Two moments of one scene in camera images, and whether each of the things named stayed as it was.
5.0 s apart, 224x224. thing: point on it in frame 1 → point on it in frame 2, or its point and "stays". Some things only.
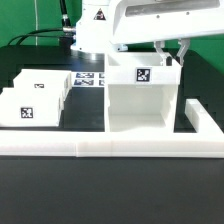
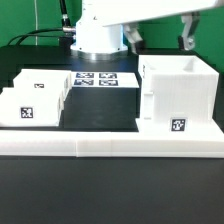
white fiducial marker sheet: (87, 79) stays
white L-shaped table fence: (207, 142) stays
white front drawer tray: (31, 106) stays
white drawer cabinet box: (141, 94) → (176, 88)
